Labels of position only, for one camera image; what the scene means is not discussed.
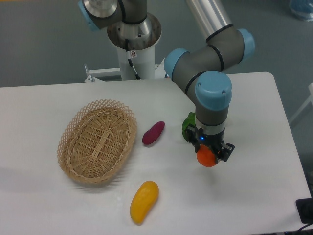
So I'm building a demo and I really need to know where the blue bag in corner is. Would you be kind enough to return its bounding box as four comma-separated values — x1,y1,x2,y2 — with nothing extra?
289,0,313,22

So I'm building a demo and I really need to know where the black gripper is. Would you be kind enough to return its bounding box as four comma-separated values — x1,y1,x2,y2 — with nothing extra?
183,124,235,164

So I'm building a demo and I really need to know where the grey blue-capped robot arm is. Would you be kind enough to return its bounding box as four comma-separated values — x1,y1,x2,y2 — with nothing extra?
78,0,255,167

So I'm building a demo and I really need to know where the purple sweet potato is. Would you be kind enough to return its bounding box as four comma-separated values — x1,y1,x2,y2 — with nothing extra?
142,121,165,145

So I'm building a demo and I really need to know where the black device at table edge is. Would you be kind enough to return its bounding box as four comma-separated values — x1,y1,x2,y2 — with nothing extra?
295,198,313,224

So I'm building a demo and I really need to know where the white frame at right edge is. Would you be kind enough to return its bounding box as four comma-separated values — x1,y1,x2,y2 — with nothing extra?
289,83,313,128

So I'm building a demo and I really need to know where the woven wicker basket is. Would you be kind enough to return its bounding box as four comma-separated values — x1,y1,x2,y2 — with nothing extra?
57,99,137,185

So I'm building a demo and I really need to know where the yellow mango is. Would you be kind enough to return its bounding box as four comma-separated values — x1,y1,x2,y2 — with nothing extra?
130,181,159,225

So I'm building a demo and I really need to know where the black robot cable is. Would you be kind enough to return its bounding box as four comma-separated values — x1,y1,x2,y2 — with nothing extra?
125,38,142,80

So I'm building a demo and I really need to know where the orange fruit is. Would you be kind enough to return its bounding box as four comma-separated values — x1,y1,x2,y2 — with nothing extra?
197,144,218,167

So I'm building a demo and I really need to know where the green bok choy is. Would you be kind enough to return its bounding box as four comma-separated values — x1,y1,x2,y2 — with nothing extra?
182,112,195,138

